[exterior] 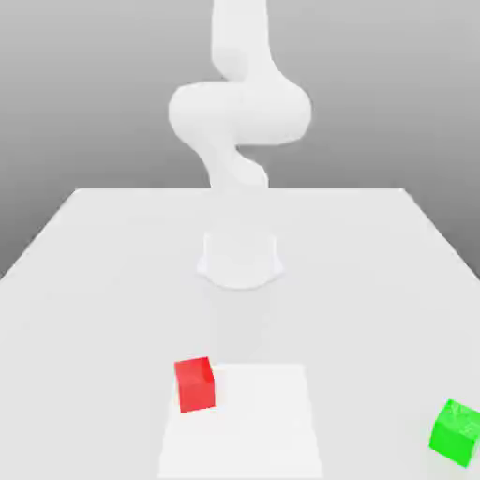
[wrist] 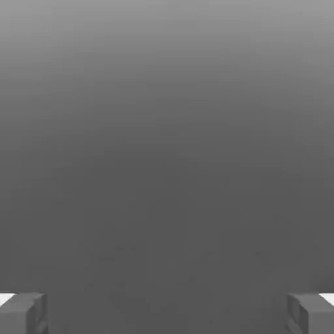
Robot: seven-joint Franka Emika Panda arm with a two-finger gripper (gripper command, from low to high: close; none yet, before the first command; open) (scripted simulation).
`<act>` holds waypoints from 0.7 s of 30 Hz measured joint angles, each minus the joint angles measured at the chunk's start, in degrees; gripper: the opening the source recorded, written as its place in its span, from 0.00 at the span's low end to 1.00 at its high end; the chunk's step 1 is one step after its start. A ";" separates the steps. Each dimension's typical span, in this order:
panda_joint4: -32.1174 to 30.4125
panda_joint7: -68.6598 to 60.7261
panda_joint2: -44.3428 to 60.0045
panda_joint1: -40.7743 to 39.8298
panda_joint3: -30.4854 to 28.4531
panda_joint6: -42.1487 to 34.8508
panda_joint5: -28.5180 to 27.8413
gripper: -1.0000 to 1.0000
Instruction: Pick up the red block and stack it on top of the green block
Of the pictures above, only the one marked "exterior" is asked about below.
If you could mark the small green cube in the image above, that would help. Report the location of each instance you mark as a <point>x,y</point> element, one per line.
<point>454,435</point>

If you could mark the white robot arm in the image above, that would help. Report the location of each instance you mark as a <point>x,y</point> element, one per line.
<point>240,112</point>

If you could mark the small red cube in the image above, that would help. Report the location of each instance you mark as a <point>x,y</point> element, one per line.
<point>195,386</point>

